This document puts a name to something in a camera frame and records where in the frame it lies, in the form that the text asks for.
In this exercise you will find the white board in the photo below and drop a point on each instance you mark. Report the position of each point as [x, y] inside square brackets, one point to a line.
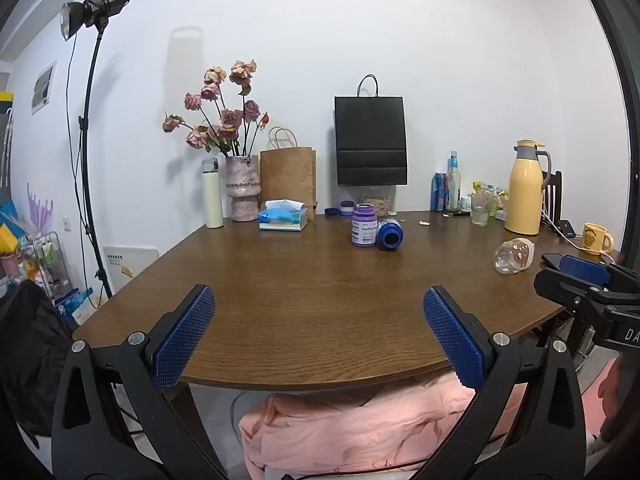
[127, 267]

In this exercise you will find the blue supplement bottle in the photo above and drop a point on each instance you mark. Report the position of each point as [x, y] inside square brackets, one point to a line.
[389, 235]

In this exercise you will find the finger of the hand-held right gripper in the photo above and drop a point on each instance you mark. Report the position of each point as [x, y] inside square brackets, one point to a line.
[565, 287]
[585, 267]

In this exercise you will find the black studio light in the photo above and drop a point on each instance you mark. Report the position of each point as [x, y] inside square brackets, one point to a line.
[95, 7]

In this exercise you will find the pink textured vase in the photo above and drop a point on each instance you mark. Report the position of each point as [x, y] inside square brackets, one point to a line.
[242, 187]

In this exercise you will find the blue drink can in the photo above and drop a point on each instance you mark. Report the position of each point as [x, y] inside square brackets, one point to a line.
[438, 192]

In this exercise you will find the purple supplement bottle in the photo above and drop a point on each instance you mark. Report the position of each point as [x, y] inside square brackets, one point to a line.
[363, 227]

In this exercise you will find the dark wooden chair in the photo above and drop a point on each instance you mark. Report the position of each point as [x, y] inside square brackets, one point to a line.
[556, 195]

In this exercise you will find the blue tissue box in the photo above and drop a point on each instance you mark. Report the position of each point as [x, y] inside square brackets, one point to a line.
[282, 219]

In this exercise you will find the clear snack container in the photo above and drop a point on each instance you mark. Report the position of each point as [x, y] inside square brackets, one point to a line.
[379, 205]

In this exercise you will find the clear printed cup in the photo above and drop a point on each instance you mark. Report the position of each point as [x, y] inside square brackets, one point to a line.
[514, 256]

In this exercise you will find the pink cloth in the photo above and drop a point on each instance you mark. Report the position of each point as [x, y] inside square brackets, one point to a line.
[350, 425]

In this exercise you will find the dried pink flowers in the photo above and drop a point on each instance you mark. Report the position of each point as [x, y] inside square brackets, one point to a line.
[220, 110]

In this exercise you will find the clear glass bottle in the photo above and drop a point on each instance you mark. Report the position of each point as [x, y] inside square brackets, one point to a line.
[453, 185]

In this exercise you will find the wall picture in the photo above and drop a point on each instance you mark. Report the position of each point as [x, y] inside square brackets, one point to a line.
[44, 87]

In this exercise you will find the blue plastic packet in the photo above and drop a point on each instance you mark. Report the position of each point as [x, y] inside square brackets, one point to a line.
[75, 305]

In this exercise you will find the yellow mug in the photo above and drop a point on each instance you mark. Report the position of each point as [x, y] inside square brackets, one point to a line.
[595, 238]

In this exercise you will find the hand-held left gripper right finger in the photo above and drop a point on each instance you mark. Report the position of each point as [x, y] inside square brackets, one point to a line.
[454, 336]

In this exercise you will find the metal rolling cart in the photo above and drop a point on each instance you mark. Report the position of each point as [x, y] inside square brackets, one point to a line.
[47, 260]

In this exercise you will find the black cloth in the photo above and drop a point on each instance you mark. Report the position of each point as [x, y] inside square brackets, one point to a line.
[30, 350]

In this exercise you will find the black paper bag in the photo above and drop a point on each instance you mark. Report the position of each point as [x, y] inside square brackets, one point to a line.
[370, 145]

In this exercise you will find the black light stand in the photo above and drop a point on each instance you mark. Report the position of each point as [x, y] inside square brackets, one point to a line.
[87, 175]

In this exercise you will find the white thermos bottle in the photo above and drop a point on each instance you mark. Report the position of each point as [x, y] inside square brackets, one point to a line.
[213, 195]

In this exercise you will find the clear drinking glass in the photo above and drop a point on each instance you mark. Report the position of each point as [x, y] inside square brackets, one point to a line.
[481, 212]

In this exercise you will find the brown paper bag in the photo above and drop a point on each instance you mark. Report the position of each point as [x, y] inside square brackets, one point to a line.
[287, 175]

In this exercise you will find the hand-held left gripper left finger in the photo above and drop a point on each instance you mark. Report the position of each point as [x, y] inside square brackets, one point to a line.
[184, 341]

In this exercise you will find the yellow thermos jug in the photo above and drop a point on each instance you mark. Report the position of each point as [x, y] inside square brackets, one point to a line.
[524, 195]

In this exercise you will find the dark door frame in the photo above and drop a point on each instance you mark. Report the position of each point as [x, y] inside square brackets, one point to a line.
[617, 85]

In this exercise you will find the person's right hand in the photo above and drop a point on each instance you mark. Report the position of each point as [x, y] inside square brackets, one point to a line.
[614, 400]

